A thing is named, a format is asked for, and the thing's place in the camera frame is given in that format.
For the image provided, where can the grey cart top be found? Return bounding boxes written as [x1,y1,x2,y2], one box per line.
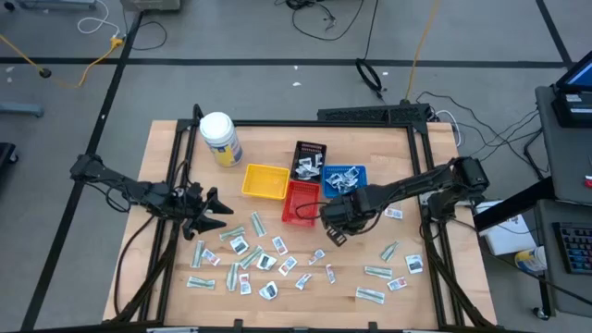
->
[534,84,592,206]

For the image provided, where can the black looped floor cable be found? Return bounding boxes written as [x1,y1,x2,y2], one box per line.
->
[122,8,168,52]

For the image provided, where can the blue plastic basket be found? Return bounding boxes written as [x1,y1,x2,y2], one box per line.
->
[321,165,369,199]

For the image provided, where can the white box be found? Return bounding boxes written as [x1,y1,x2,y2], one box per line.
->
[475,201,526,257]

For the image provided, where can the black perforated box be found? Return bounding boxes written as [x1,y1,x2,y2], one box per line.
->
[316,103,432,124]

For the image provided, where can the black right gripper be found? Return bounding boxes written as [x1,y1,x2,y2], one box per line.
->
[318,187,385,248]

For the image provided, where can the wipes canister on floor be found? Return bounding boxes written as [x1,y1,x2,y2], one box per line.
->
[513,246,549,274]

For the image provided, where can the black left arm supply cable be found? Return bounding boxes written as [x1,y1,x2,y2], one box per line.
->
[113,215,156,318]

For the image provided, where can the green striped bandage strip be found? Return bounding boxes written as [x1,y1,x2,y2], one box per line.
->
[354,286,387,305]
[380,240,400,264]
[186,276,216,290]
[251,211,268,239]
[191,240,206,269]
[218,226,246,241]
[225,262,241,292]
[364,265,393,280]
[239,245,265,270]

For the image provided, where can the yellow wipes canister white lid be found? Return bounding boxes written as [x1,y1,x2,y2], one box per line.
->
[198,111,244,167]

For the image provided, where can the black laptop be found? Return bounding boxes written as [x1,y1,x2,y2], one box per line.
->
[549,61,592,130]

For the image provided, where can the grey desk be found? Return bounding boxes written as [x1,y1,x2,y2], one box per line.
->
[535,198,592,320]

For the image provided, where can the red plastic basket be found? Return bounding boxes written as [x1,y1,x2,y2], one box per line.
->
[280,179,322,228]

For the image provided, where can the yellow hanging cable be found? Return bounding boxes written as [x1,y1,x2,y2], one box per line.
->
[403,0,442,104]

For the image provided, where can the white cable by frame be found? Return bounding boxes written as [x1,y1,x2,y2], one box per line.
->
[434,109,463,148]

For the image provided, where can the black coiled cable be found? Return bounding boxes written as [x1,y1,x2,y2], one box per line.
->
[353,56,386,102]

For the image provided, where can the black keyboard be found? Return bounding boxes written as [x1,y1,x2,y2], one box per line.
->
[551,220,592,276]

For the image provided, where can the grey equipment case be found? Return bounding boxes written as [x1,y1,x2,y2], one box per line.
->
[118,0,182,13]

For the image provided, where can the yellow plastic basket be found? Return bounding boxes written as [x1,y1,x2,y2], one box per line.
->
[240,163,291,201]

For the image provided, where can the white floor cable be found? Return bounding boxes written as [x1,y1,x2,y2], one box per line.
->
[76,0,122,39]

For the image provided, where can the grey table foot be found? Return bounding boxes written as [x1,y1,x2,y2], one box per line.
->
[0,102,45,118]

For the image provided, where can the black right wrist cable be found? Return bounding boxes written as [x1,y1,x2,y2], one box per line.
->
[294,200,326,222]

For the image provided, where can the yellow floor extension cable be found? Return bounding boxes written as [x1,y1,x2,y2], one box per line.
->
[0,32,127,90]

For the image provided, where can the grey metal bar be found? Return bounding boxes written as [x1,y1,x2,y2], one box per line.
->
[13,0,99,11]

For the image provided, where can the black cables by cart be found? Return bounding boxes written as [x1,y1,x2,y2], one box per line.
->
[414,90,543,181]

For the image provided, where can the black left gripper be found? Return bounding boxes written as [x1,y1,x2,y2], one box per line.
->
[173,182,235,241]

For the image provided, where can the black plastic basket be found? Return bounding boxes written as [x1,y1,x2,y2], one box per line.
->
[290,140,327,184]

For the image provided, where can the black floor cable bundle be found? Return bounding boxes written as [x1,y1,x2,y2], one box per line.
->
[275,0,366,43]

